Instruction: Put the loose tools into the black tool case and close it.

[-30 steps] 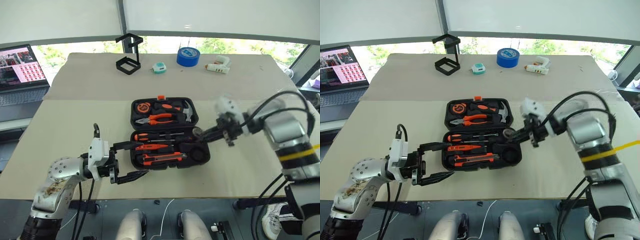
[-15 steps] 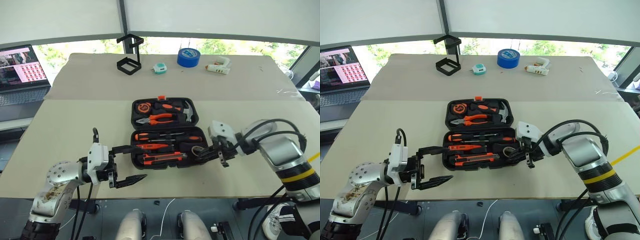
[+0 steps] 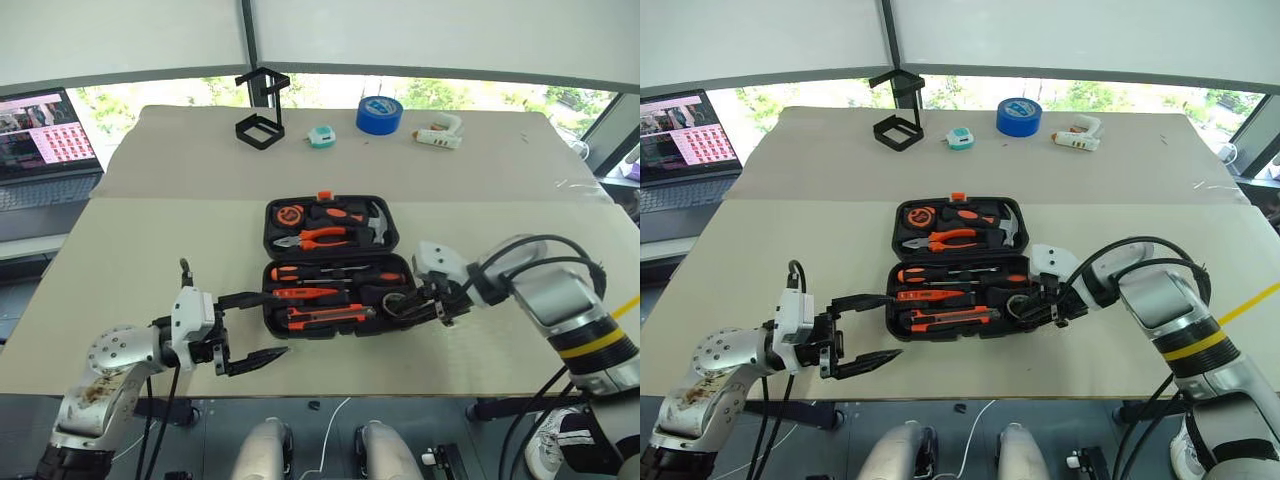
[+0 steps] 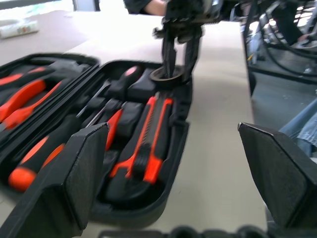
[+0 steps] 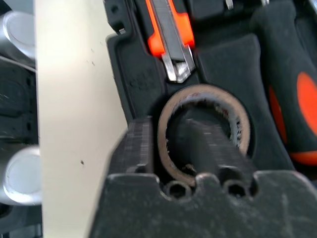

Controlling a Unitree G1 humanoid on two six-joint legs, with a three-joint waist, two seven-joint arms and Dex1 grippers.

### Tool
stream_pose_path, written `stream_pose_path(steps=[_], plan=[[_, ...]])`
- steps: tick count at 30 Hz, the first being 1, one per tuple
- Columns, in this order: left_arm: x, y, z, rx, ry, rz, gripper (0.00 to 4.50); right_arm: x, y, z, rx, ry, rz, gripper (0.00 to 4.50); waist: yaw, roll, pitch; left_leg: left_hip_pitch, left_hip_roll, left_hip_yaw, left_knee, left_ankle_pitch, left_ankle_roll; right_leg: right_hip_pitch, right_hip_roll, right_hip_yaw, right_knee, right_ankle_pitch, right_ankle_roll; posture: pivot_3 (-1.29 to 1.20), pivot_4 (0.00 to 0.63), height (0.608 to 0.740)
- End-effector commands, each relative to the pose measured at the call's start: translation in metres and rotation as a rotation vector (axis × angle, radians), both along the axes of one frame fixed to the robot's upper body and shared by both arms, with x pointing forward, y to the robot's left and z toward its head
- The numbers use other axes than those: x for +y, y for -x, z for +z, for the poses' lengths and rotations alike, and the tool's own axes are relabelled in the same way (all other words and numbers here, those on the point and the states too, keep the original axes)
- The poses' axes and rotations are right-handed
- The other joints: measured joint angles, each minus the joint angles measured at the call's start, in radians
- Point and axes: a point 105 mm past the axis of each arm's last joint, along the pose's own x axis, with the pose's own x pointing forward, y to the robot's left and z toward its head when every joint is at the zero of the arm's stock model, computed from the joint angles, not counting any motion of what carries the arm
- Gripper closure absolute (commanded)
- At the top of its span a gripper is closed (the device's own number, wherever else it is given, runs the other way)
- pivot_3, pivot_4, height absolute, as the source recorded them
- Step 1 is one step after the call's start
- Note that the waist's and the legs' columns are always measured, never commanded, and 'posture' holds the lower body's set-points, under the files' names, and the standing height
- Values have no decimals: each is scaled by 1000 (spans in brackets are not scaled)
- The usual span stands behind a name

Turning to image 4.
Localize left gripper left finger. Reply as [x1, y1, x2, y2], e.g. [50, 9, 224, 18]
[0, 121, 110, 238]

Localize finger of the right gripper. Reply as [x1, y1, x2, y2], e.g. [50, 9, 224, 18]
[161, 26, 179, 78]
[182, 27, 202, 84]

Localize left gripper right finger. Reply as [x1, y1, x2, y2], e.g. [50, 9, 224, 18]
[237, 121, 317, 229]

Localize black electrical tape roll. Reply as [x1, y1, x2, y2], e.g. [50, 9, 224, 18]
[150, 65, 185, 91]

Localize flathead screwdriver black orange handle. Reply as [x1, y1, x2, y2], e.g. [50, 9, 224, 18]
[8, 103, 112, 193]

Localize phillips screwdriver black orange handle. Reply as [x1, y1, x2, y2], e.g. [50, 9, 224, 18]
[76, 65, 145, 120]

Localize orange black utility knife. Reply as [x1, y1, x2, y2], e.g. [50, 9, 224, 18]
[106, 91, 174, 199]

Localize black tool case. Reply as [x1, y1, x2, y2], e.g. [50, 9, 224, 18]
[0, 52, 193, 229]

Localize blue jeans leg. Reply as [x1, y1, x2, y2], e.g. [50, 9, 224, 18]
[279, 98, 317, 157]

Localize black orange claw hammer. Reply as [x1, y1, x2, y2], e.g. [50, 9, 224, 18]
[0, 58, 85, 87]

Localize white glue gun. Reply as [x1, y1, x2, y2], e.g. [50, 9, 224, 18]
[0, 19, 41, 41]

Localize black table frame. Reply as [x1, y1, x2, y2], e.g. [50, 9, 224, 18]
[241, 20, 257, 98]

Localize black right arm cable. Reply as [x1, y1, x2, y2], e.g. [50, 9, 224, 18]
[257, 9, 317, 76]

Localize orange handled pliers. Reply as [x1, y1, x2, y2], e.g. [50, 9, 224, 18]
[0, 78, 63, 130]

